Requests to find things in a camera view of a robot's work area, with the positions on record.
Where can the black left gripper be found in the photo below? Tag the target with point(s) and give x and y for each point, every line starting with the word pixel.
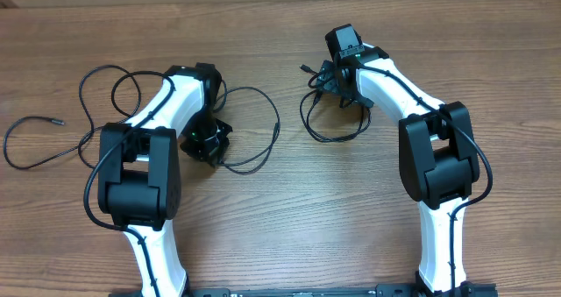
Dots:
pixel 210 152

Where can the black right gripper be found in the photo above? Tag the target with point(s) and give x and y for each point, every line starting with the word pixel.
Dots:
pixel 328 81

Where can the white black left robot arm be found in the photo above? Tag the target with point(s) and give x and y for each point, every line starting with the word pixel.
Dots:
pixel 138 176

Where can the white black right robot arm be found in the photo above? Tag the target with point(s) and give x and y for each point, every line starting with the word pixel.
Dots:
pixel 438 162

